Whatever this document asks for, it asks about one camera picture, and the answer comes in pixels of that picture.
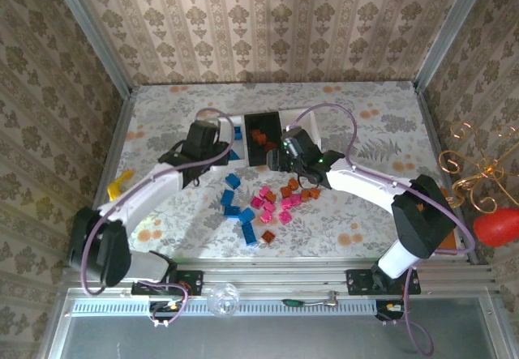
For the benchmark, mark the aluminium frame post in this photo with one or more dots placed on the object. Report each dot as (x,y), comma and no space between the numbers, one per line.
(449,31)
(95,35)

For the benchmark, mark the yellow toy banana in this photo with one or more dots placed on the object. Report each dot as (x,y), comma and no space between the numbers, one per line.
(115,189)

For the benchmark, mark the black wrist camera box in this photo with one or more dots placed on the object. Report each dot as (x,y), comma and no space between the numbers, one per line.
(304,140)
(202,130)

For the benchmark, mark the long blue lego brick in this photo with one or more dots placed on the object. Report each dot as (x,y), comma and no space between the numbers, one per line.
(250,234)

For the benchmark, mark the clear plastic ball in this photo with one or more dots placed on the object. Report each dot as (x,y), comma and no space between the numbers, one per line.
(222,300)

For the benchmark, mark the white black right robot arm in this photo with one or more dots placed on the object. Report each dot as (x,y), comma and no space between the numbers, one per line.
(357,185)

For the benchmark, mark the aluminium table edge rail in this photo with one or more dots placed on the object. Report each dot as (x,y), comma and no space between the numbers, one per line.
(117,140)
(431,132)

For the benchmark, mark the orange rectangular board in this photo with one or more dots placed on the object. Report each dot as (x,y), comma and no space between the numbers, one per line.
(450,242)

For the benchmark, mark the white plastic bin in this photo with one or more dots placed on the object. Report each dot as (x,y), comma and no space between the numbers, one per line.
(312,122)
(227,167)

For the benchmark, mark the aluminium extrusion beam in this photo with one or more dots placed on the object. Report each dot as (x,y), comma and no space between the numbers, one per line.
(275,278)

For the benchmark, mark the pink lego brick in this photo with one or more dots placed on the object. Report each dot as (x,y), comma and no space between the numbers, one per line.
(268,206)
(267,217)
(286,203)
(264,191)
(295,199)
(285,217)
(256,202)

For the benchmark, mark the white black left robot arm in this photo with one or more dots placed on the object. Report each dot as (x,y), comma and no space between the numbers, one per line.
(142,193)

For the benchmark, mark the black plastic bin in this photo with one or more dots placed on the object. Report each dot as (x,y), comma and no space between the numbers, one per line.
(253,156)

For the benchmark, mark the red rounded ornament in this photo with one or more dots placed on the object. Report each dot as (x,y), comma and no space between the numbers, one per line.
(496,227)

